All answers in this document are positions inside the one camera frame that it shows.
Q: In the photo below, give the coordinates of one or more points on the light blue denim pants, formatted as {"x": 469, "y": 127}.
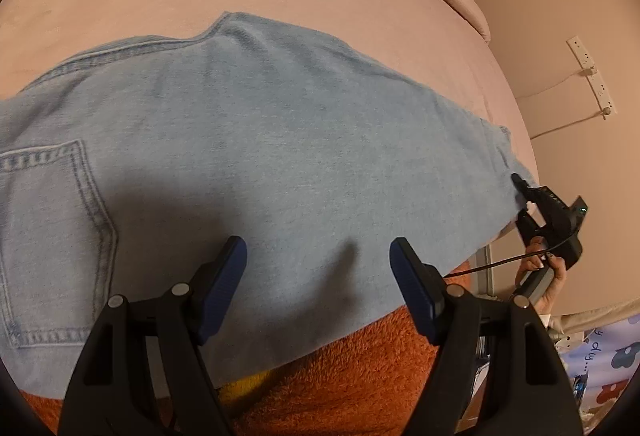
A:
{"x": 275, "y": 141}

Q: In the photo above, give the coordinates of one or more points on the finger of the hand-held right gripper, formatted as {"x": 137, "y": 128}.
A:
{"x": 522, "y": 191}

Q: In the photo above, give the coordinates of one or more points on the flower printed cloth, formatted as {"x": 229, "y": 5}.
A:
{"x": 605, "y": 356}

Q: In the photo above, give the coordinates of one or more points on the white power strip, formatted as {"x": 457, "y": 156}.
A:
{"x": 590, "y": 76}

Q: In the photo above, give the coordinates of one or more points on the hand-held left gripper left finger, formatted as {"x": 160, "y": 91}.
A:
{"x": 225, "y": 286}

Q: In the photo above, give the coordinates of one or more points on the yellow fleece cloth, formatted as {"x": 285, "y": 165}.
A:
{"x": 240, "y": 388}

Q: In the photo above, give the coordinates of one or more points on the person's right hand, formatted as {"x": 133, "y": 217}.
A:
{"x": 556, "y": 286}

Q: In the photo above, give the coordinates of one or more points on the grey bed frame leg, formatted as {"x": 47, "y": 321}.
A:
{"x": 484, "y": 271}

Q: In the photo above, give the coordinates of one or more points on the orange fleece blanket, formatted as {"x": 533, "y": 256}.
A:
{"x": 325, "y": 381}

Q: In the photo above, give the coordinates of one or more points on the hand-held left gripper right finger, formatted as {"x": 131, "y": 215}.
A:
{"x": 412, "y": 286}

